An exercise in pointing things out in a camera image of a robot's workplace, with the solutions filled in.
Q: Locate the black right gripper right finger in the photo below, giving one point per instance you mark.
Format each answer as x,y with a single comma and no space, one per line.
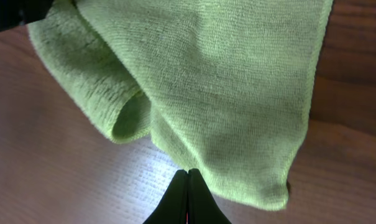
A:
202,208

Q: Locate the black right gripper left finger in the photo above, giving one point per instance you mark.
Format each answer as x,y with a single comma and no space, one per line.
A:
172,208

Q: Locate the light green cloth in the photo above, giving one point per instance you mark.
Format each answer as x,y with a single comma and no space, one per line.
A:
224,86

